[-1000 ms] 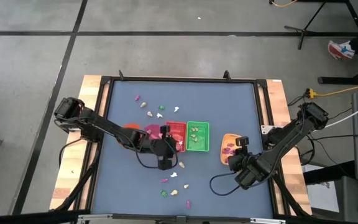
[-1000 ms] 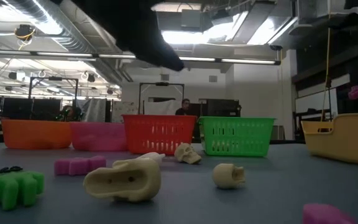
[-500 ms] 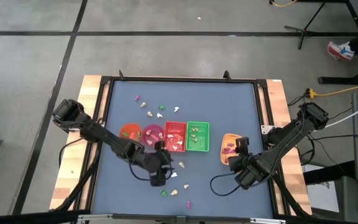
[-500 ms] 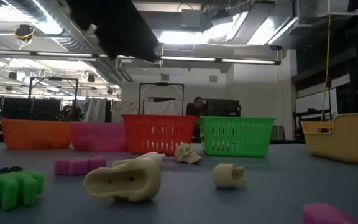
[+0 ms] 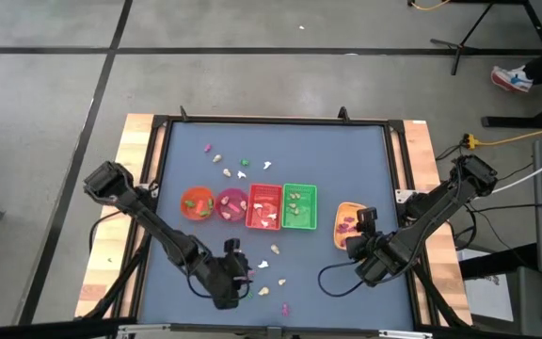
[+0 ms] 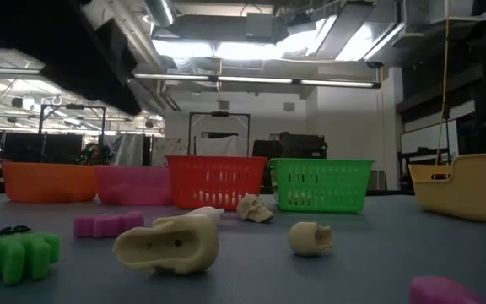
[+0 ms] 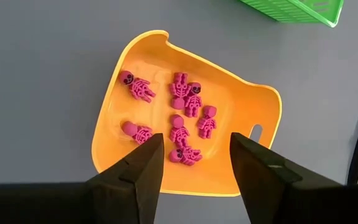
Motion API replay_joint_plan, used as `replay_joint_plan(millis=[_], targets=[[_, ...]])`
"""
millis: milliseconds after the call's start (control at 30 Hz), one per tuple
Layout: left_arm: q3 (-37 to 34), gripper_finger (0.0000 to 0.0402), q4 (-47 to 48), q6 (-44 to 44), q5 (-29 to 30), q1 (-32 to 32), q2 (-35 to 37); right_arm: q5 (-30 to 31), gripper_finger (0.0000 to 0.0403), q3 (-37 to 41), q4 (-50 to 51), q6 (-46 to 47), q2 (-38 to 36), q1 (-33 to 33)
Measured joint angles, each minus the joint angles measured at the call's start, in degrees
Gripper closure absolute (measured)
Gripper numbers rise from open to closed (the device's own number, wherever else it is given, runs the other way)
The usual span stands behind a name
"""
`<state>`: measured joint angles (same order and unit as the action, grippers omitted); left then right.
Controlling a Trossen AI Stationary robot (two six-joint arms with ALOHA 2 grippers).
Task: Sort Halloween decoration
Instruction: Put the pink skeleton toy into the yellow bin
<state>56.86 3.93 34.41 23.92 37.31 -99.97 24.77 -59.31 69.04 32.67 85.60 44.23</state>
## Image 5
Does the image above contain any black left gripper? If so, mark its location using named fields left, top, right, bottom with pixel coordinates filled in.
left=195, top=251, right=253, bottom=311

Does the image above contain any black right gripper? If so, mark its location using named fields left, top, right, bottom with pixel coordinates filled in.
left=345, top=233, right=413, bottom=287

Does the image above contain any yellow plastic bin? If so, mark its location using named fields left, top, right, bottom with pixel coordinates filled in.
left=333, top=201, right=369, bottom=250

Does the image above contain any green plastic basket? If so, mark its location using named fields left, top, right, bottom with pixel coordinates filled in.
left=281, top=183, right=318, bottom=231

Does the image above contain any pink round bowl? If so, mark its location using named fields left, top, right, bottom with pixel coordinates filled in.
left=215, top=186, right=249, bottom=223

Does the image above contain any red plastic basket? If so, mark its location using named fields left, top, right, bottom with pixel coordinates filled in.
left=246, top=183, right=284, bottom=232

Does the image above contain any black table leg strut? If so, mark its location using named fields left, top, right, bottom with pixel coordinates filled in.
left=75, top=220, right=157, bottom=324
left=402, top=234, right=472, bottom=329

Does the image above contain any orange round bowl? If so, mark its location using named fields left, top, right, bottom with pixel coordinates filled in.
left=180, top=186, right=216, bottom=222

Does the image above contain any wooden side board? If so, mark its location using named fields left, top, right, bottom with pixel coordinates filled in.
left=73, top=112, right=168, bottom=319
left=400, top=120, right=474, bottom=326

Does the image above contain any white box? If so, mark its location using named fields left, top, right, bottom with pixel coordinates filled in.
left=456, top=249, right=512, bottom=326

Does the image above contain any black floor bar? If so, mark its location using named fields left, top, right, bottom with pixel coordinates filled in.
left=0, top=317, right=138, bottom=339

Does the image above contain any black tripod stand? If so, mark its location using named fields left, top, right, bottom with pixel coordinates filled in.
left=429, top=3, right=493, bottom=76

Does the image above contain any person's shoe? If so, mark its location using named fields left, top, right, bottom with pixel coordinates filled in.
left=490, top=64, right=534, bottom=94

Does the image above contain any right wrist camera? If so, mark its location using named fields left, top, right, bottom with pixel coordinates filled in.
left=356, top=206, right=379, bottom=234

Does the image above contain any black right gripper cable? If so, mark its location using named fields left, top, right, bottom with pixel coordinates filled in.
left=316, top=261, right=369, bottom=299

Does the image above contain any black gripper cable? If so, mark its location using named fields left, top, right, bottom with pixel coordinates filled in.
left=316, top=261, right=369, bottom=299
left=185, top=270, right=253, bottom=302

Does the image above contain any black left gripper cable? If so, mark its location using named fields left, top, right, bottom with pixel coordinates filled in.
left=185, top=270, right=253, bottom=302

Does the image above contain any silver aluminium rail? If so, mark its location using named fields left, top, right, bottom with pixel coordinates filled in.
left=116, top=322, right=435, bottom=339

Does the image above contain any yellow extension cord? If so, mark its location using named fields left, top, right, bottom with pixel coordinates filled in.
left=462, top=120, right=542, bottom=150

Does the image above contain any white cable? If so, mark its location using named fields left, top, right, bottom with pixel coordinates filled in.
left=490, top=149, right=542, bottom=194

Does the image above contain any black desk leg frame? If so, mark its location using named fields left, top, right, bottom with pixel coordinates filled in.
left=481, top=0, right=542, bottom=129

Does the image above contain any yellow floor cable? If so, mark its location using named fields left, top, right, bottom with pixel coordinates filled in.
left=406, top=0, right=452, bottom=11

